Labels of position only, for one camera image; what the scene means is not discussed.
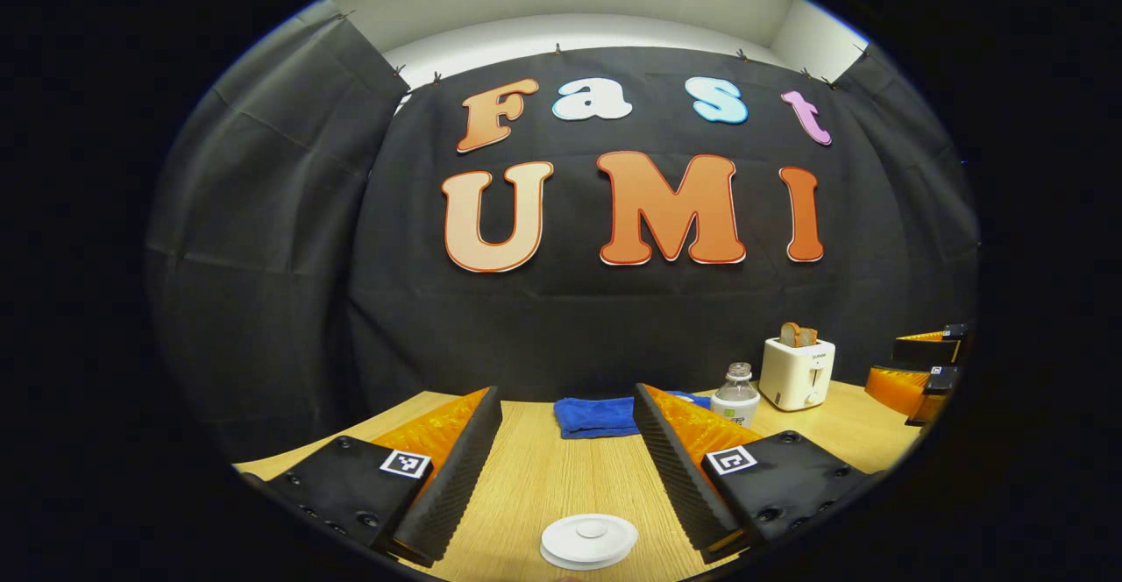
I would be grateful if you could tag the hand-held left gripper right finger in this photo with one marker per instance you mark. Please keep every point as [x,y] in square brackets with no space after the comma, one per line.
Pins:
[679,477]

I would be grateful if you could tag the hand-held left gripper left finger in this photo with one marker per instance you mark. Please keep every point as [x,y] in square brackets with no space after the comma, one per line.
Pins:
[456,477]

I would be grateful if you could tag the white teacup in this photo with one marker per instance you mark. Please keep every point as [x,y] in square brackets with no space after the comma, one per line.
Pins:
[561,564]

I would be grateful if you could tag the clear plastic water bottle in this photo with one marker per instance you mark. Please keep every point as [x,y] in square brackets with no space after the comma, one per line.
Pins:
[738,400]

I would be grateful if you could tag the white teacup lid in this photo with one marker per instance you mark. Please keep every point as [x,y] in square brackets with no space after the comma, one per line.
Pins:
[589,536]

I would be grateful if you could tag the brown bread slice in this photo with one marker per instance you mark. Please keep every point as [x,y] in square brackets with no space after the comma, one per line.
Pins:
[798,335]

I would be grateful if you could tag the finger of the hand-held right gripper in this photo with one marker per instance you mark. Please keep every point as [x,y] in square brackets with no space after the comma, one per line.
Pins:
[903,387]
[929,350]

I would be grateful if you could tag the white toaster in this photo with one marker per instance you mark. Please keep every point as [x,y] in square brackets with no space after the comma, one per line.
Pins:
[793,376]

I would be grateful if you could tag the blue folded towel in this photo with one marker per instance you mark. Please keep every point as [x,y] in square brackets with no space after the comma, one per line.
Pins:
[596,415]

